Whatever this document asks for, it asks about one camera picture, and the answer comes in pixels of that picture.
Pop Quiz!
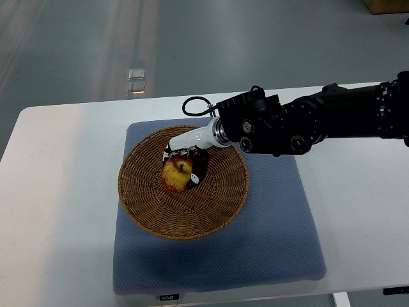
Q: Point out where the red yellow apple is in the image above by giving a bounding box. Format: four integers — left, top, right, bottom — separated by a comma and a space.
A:
162, 155, 193, 193

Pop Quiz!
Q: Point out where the white table leg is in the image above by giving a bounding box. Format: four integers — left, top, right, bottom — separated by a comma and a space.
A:
332, 292, 351, 307

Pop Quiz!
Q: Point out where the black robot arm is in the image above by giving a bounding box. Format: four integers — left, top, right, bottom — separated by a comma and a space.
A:
185, 71, 408, 157

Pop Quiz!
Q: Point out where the black table control panel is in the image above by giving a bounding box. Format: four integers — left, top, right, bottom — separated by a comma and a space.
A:
383, 287, 409, 295

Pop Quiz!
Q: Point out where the upper metal floor plate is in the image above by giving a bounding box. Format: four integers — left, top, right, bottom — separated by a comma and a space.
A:
128, 68, 145, 80

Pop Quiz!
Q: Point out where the blue grey cushion mat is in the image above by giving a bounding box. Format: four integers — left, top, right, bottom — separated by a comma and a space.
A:
112, 112, 328, 297

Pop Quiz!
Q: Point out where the lower metal floor plate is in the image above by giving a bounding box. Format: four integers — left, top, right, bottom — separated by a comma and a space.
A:
128, 80, 146, 94

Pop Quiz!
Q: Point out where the metal floor plate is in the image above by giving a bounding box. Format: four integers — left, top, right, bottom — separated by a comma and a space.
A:
128, 80, 146, 94
128, 68, 145, 80

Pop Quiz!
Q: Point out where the brown wicker basket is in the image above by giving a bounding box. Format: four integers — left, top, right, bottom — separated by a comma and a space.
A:
118, 125, 249, 240

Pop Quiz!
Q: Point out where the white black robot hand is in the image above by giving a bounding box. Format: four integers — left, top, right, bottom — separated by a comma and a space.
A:
162, 117, 232, 191

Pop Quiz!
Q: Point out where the black label tag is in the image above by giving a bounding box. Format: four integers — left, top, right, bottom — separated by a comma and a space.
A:
159, 294, 180, 301

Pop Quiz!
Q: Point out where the wooden box corner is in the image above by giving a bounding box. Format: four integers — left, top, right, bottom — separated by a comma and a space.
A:
364, 0, 408, 15

